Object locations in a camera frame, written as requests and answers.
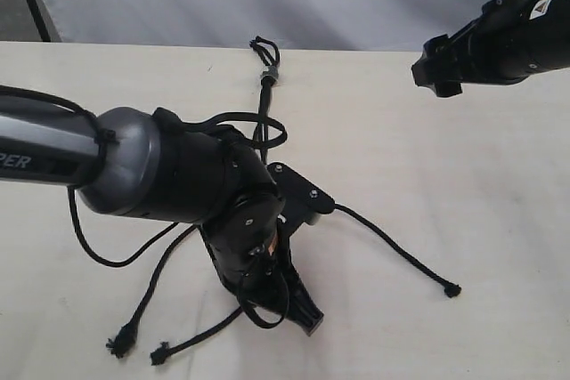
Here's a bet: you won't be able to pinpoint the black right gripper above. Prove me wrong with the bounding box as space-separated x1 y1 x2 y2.
411 0 569 98

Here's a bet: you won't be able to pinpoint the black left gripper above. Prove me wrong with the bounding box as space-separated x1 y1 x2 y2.
202 223 324 336

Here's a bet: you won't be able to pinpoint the black drawstring cord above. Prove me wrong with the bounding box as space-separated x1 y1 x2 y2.
149 306 244 366

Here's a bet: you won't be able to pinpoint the black rope with small knot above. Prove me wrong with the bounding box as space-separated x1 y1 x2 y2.
333 202 462 299

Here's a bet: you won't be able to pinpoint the long black rope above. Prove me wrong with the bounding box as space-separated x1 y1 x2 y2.
104 81 275 359

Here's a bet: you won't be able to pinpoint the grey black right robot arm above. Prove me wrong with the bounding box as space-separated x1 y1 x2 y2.
411 0 569 98

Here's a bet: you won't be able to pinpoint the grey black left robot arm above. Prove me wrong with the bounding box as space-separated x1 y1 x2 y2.
1 86 335 334

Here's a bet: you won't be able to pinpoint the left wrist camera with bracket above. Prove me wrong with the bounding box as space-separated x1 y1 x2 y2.
267 162 336 239

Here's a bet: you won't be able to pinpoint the grey cable sleeve connector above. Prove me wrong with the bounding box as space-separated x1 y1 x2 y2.
260 67 279 87

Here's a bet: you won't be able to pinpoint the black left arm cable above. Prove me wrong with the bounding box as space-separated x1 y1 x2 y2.
0 85 290 330

